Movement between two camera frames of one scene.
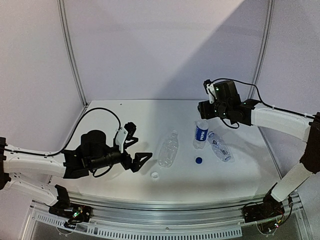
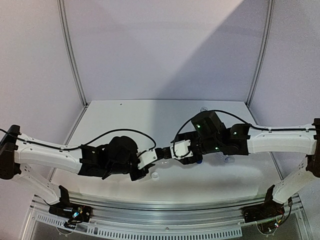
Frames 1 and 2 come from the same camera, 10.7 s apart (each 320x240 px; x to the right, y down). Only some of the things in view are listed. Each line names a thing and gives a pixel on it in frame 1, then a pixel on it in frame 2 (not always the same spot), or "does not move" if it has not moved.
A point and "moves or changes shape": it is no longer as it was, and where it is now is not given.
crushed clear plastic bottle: x=220 y=147 moves or changes shape
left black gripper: x=135 y=165 -> x=135 y=177
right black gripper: x=203 y=109 -> x=181 y=137
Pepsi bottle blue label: x=201 y=134 moves or changes shape
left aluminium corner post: x=63 y=22 does not move
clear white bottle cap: x=155 y=175 does not move
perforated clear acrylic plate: x=41 y=225 does not move
